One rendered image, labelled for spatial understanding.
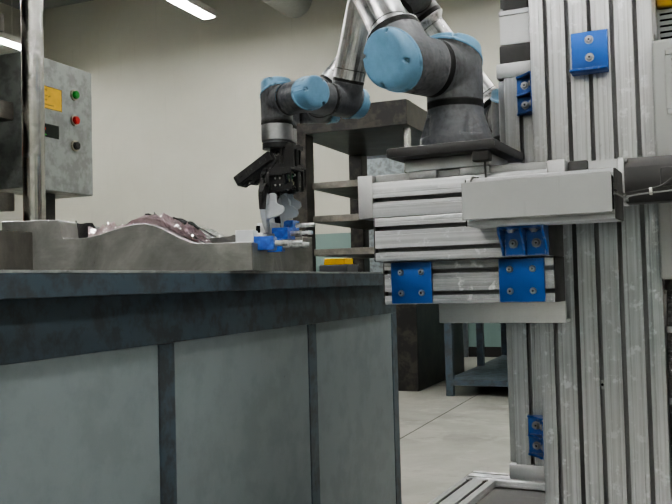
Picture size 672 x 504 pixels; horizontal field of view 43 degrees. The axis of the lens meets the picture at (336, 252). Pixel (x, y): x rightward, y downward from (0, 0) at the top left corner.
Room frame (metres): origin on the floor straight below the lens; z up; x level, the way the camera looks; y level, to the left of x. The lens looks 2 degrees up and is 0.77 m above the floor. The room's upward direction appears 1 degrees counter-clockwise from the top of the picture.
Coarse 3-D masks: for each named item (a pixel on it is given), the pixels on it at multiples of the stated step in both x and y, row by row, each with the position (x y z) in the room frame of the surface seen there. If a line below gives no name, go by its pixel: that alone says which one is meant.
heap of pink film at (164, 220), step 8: (144, 216) 1.75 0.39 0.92; (152, 216) 1.71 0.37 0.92; (160, 216) 1.72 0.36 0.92; (168, 216) 1.83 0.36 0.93; (112, 224) 1.75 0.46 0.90; (128, 224) 1.70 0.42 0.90; (152, 224) 1.69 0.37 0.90; (160, 224) 1.70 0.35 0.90; (168, 224) 1.70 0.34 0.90; (176, 224) 1.72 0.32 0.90; (88, 232) 1.75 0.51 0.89; (96, 232) 1.75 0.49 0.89; (104, 232) 1.72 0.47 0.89; (176, 232) 1.69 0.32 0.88; (184, 232) 1.70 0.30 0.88; (192, 232) 1.83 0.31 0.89; (200, 232) 1.82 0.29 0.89; (208, 240) 1.83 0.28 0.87
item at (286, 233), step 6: (270, 222) 1.97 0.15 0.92; (270, 228) 1.97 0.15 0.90; (276, 228) 1.96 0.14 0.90; (282, 228) 1.96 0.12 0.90; (288, 228) 1.96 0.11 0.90; (294, 228) 1.99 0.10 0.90; (276, 234) 1.96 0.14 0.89; (282, 234) 1.96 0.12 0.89; (288, 234) 1.96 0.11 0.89; (294, 234) 1.96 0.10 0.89; (300, 234) 1.96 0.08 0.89; (306, 234) 1.96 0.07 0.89
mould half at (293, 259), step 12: (204, 228) 2.24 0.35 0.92; (216, 240) 1.97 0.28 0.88; (228, 240) 1.96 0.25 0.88; (288, 240) 2.03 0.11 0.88; (288, 252) 2.03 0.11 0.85; (300, 252) 2.09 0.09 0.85; (276, 264) 1.97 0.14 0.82; (288, 264) 2.03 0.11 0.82; (300, 264) 2.09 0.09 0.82; (312, 264) 2.16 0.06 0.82
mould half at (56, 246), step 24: (48, 240) 1.66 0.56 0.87; (72, 240) 1.65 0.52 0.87; (96, 240) 1.65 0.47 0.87; (120, 240) 1.64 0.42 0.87; (144, 240) 1.64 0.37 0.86; (168, 240) 1.64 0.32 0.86; (48, 264) 1.66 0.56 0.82; (72, 264) 1.65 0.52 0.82; (96, 264) 1.65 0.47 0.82; (120, 264) 1.64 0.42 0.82; (144, 264) 1.64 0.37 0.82; (168, 264) 1.64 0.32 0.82; (192, 264) 1.63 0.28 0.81; (216, 264) 1.63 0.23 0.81; (240, 264) 1.62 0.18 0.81; (264, 264) 1.75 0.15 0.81
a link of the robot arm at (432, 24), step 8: (432, 0) 2.27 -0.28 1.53; (432, 8) 2.26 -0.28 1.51; (440, 8) 2.28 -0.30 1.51; (416, 16) 2.26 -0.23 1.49; (424, 16) 2.26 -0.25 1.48; (432, 16) 2.26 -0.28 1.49; (440, 16) 2.29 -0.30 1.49; (424, 24) 2.27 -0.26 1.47; (432, 24) 2.27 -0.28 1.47; (440, 24) 2.28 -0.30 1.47; (432, 32) 2.27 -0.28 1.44; (440, 32) 2.27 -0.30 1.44; (488, 80) 2.29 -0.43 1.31; (488, 88) 2.28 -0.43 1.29; (488, 96) 2.26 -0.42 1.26; (488, 104) 2.26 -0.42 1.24
